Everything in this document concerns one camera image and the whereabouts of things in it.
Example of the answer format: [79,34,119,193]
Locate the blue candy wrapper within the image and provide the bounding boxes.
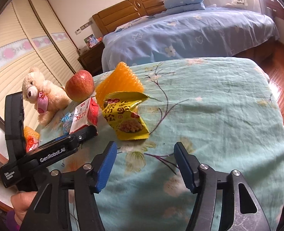
[61,112,74,135]

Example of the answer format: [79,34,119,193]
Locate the blue pillows stack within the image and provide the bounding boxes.
[163,0,205,15]

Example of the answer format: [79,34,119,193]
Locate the blue bed quilt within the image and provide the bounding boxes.
[102,7,279,72]

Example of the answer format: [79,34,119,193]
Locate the red yellow apple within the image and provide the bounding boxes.
[65,70,95,103]

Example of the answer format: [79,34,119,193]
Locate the wooden headboard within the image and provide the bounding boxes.
[92,0,166,35]

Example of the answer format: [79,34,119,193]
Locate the wooden nightstand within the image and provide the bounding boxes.
[78,42,104,76]

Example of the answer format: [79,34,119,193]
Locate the louvered wardrobe doors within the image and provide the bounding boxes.
[0,0,83,120]

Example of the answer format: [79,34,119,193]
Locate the teal floral bedspread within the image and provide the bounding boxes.
[96,57,284,230]

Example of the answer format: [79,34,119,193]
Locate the red pink gift packet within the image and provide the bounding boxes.
[25,137,39,152]

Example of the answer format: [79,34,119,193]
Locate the yellow snack bag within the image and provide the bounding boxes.
[102,92,149,141]

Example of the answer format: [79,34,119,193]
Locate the orange foam fruit net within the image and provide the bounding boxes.
[95,62,144,110]

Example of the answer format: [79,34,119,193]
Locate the framed photo on nightstand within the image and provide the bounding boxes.
[84,34,99,49]

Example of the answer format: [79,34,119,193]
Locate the person's left hand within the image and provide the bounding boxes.
[10,191,36,226]

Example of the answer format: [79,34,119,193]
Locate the red white carton box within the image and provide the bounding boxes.
[69,98,99,134]

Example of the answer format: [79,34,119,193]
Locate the cream teddy bear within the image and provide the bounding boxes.
[22,67,71,126]

